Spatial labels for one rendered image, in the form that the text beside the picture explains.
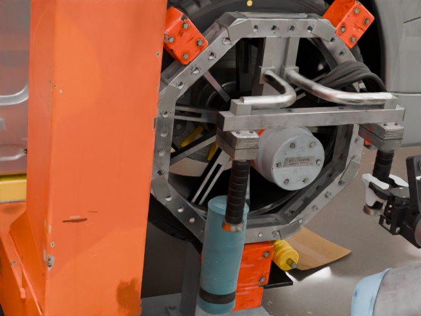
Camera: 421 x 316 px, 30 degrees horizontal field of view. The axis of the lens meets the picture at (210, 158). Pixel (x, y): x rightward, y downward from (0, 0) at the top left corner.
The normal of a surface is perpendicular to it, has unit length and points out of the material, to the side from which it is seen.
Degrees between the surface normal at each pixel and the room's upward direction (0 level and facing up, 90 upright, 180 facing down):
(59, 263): 90
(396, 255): 0
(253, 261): 90
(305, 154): 90
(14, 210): 0
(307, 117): 90
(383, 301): 52
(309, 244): 2
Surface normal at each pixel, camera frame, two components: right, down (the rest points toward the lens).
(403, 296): -0.54, -0.43
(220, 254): -0.15, 0.40
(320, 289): 0.11, -0.92
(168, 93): 0.40, 0.39
